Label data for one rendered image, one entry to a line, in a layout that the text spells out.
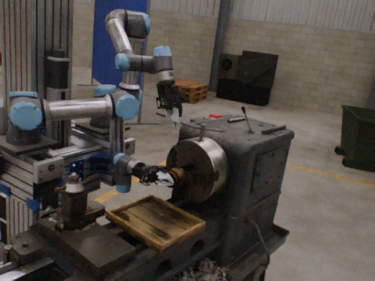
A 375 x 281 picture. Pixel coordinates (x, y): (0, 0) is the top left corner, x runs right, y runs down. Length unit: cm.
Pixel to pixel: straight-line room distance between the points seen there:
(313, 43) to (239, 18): 244
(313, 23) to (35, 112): 1049
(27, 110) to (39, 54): 45
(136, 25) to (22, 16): 55
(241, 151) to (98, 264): 86
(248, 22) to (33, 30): 1032
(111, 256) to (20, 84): 107
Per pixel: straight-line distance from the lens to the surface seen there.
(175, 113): 156
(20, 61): 196
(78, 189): 135
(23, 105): 154
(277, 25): 1165
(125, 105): 160
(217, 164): 165
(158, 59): 157
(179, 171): 163
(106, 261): 126
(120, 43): 172
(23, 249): 146
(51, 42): 195
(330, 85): 1146
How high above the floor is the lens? 172
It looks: 17 degrees down
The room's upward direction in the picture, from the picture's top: 7 degrees clockwise
